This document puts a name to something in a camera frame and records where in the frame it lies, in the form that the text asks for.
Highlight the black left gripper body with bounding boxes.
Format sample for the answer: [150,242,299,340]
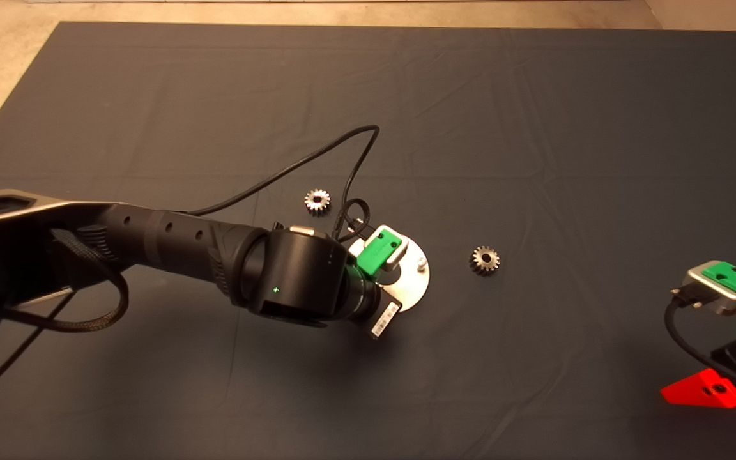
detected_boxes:
[368,284,402,339]

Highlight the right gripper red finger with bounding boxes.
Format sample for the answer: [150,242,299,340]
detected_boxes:
[660,369,736,410]

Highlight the small steel planetary gear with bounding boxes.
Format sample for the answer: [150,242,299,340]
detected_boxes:
[470,246,502,277]
[305,188,332,217]

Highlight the round metal carrier plate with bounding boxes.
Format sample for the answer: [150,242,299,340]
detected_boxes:
[350,233,431,312]

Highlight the dark grey table cloth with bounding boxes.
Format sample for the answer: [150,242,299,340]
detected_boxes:
[0,20,736,460]

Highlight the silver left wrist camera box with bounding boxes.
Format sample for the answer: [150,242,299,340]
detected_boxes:
[378,225,410,266]

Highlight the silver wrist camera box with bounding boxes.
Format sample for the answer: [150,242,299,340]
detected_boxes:
[378,225,410,266]
[686,261,736,317]

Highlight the green left camera mount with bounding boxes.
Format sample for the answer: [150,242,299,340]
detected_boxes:
[355,225,404,274]

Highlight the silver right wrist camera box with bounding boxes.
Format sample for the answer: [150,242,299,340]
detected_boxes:
[686,261,736,317]

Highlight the black right camera cable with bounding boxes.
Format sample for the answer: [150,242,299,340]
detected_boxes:
[664,287,736,400]

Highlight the black braided left arm hose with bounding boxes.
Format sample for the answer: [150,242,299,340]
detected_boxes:
[4,227,130,333]

